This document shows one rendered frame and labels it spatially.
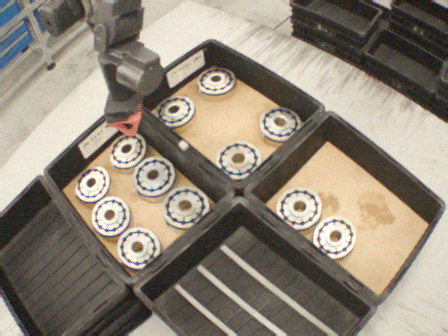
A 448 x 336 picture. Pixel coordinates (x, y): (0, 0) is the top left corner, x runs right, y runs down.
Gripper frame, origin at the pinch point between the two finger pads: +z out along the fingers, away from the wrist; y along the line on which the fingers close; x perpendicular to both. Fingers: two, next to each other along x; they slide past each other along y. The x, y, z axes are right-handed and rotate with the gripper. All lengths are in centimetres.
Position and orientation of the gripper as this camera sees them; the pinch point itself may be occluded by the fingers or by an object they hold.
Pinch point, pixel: (133, 120)
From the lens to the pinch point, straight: 86.6
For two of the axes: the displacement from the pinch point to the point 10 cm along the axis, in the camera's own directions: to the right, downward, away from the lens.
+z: 0.8, 5.3, 8.4
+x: -10.0, 0.4, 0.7
